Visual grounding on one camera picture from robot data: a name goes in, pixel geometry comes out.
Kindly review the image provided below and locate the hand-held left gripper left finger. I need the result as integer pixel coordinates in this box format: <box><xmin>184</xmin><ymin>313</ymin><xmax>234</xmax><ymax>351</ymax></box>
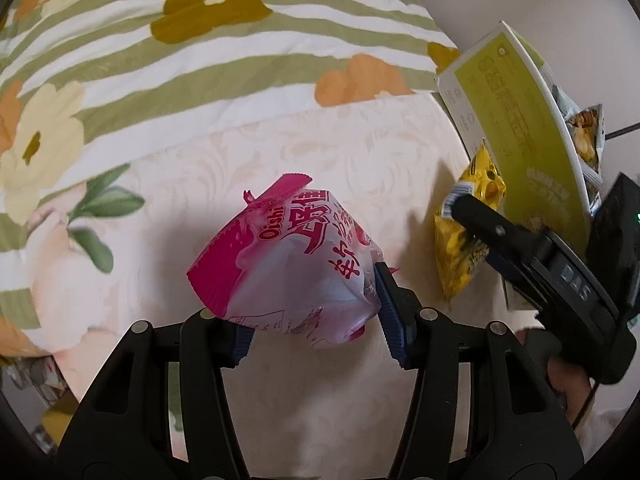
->
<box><xmin>56</xmin><ymin>307</ymin><xmax>256</xmax><ymax>480</ymax></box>

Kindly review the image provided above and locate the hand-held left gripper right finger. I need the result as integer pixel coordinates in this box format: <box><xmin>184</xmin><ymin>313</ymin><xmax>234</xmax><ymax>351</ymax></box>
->
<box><xmin>372</xmin><ymin>261</ymin><xmax>586</xmax><ymax>480</ymax></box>

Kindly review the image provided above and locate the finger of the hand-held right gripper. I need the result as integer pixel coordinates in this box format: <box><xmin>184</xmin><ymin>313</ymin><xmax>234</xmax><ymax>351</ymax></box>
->
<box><xmin>486</xmin><ymin>251</ymin><xmax>542</xmax><ymax>307</ymax></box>
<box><xmin>447</xmin><ymin>192</ymin><xmax>551</xmax><ymax>261</ymax></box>

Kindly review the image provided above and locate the gold snack packet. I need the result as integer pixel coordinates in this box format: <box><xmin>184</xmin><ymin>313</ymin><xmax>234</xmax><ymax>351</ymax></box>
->
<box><xmin>434</xmin><ymin>137</ymin><xmax>508</xmax><ymax>303</ymax></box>

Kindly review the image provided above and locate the pink white snack packet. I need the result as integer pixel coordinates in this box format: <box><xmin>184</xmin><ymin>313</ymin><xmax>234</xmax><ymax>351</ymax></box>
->
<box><xmin>186</xmin><ymin>173</ymin><xmax>401</xmax><ymax>351</ymax></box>

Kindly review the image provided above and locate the green cardboard box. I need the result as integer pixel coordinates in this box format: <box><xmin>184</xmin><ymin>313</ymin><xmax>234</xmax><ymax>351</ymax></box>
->
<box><xmin>436</xmin><ymin>21</ymin><xmax>603</xmax><ymax>311</ymax></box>

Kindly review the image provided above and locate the person's right hand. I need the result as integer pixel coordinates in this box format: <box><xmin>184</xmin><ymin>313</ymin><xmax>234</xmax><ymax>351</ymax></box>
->
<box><xmin>517</xmin><ymin>327</ymin><xmax>596</xmax><ymax>423</ymax></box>

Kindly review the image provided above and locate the silver snack packet yellow print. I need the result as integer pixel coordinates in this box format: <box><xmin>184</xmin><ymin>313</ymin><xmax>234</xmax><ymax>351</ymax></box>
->
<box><xmin>550</xmin><ymin>82</ymin><xmax>607</xmax><ymax>211</ymax></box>

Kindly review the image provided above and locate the white snack packet red print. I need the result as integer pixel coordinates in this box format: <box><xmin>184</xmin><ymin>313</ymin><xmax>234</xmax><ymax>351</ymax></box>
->
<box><xmin>0</xmin><ymin>355</ymin><xmax>68</xmax><ymax>406</ymax></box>

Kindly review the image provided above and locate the large yellow snack packet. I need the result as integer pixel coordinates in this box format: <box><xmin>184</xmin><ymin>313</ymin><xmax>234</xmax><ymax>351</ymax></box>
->
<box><xmin>37</xmin><ymin>392</ymin><xmax>81</xmax><ymax>453</ymax></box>

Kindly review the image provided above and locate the floral striped blanket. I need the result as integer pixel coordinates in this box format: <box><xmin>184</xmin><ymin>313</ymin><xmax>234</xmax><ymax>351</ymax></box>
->
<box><xmin>0</xmin><ymin>0</ymin><xmax>463</xmax><ymax>361</ymax></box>

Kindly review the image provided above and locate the black cable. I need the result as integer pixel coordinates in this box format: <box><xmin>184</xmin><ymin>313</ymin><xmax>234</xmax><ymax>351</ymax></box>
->
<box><xmin>602</xmin><ymin>122</ymin><xmax>640</xmax><ymax>141</ymax></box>

